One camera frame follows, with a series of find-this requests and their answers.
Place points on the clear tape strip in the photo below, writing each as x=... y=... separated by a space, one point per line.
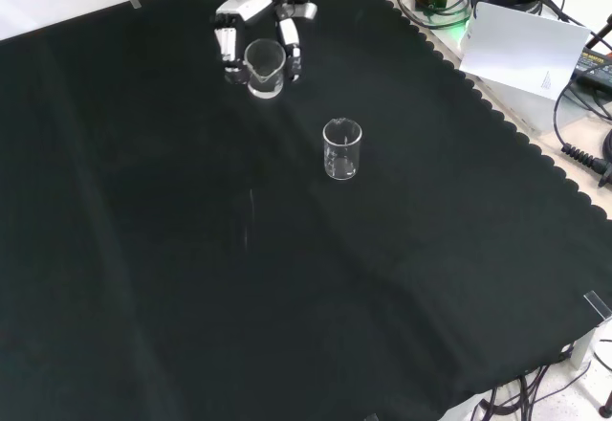
x=136 y=4
x=598 y=305

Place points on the black tripod leg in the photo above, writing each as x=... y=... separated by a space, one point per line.
x=601 y=33

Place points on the clear empty glass beaker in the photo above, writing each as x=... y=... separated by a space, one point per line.
x=342 y=153

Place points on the black bench cloth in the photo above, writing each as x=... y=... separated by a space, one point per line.
x=239 y=249

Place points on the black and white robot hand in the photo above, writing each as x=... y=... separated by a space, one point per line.
x=248 y=5

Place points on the clear glass beaker with water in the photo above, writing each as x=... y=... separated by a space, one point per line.
x=264 y=69

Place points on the black power adapter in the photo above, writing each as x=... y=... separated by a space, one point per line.
x=595 y=69

